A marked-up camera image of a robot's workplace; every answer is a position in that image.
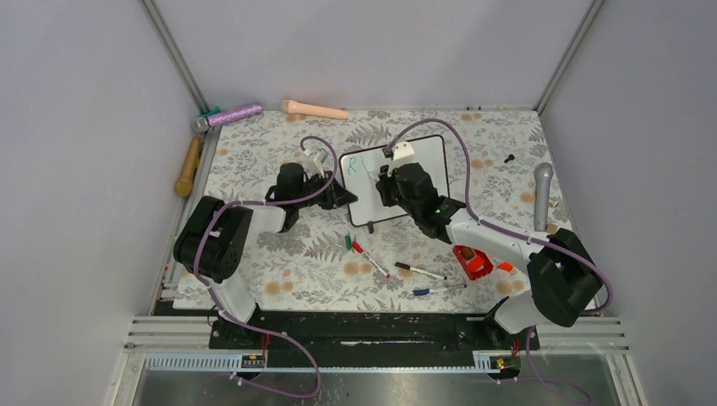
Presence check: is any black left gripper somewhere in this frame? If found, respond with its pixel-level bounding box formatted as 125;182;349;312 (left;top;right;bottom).
294;170;356;210

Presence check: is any blue marker pen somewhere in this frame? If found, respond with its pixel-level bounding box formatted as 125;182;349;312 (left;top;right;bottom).
413;283;467;297

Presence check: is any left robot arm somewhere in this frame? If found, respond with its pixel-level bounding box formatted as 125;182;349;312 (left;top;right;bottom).
172;162;359;348

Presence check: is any green marker pen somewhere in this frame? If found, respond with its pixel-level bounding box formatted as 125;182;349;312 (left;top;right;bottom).
364;167;379;183

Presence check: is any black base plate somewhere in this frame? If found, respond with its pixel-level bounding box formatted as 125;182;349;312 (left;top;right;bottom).
209;310;539;368

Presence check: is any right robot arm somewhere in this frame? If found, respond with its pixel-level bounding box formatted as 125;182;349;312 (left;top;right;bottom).
376;163;605;348

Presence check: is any pink microphone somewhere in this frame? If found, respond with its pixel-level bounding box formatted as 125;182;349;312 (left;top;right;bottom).
281;99;348;120

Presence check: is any silver microphone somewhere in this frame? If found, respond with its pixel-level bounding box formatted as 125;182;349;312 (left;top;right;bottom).
534;162;554;232

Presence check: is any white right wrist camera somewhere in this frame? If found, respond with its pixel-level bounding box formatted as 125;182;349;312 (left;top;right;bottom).
390;141;415;167

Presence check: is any red marker pen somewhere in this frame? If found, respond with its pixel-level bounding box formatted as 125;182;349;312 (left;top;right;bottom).
352;241;391;279

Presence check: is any black marker pen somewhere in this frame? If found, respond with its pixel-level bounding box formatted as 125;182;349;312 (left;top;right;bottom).
394;262;447;281

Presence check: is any white whiteboard black frame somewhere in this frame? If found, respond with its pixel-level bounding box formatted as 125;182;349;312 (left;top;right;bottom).
339;134;451;227

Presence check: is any red plastic box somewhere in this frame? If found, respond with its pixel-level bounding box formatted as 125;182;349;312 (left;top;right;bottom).
452;245;494;281

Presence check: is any small orange block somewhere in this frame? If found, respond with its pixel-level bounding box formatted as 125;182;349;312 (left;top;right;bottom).
497;262;514;272

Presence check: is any gold microphone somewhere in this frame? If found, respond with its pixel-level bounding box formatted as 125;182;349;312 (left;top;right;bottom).
174;136;202;197

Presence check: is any purple glitter microphone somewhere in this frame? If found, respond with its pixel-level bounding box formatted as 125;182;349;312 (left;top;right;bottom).
190;103;263;134

